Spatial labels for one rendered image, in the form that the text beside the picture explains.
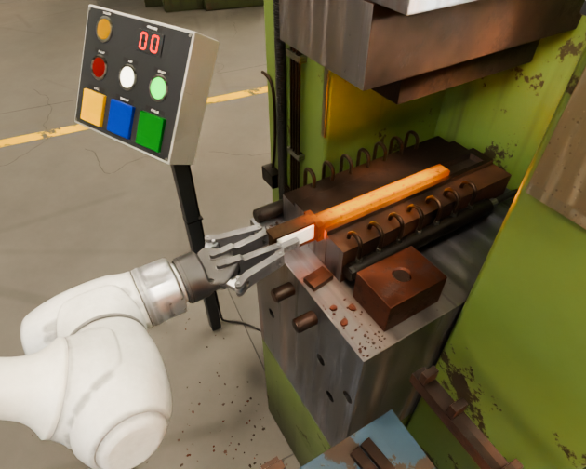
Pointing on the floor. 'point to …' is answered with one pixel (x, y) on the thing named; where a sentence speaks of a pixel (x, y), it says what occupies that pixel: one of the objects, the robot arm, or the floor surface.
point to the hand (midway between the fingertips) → (293, 234)
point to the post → (193, 230)
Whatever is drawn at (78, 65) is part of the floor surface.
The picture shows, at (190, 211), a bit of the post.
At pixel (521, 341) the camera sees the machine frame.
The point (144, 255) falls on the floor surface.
